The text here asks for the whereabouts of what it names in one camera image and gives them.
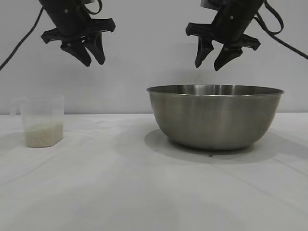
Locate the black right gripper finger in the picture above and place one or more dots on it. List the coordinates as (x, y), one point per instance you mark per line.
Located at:
(227, 57)
(203, 51)

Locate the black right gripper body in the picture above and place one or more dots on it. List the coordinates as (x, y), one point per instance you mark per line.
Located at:
(233, 24)

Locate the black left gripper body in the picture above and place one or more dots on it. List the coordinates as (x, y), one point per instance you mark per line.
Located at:
(69, 21)

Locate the clear plastic measuring cup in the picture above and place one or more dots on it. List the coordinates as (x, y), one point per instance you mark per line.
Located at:
(43, 113)

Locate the stainless steel mixing bowl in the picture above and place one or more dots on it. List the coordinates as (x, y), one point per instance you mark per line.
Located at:
(214, 120)

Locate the white rice grains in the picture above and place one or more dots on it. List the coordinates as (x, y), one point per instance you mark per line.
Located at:
(44, 136)

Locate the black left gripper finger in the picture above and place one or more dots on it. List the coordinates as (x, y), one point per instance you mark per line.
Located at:
(97, 49)
(78, 51)

